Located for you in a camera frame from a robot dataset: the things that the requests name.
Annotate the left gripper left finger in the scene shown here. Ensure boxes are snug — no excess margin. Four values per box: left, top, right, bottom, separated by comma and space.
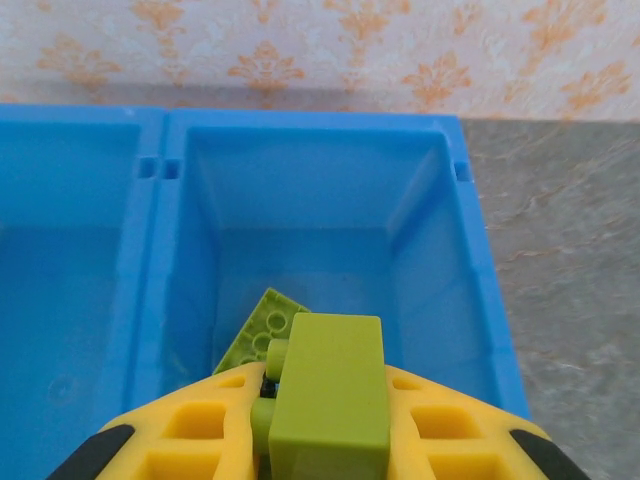
47, 360, 271, 480

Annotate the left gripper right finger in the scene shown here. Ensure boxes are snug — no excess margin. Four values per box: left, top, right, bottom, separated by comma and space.
382, 363, 587, 480

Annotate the green lego brick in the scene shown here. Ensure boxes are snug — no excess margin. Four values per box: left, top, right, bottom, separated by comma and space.
251, 312, 392, 480

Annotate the green lego wedge plate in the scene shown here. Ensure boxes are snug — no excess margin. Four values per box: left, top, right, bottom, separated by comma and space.
212, 286, 315, 377

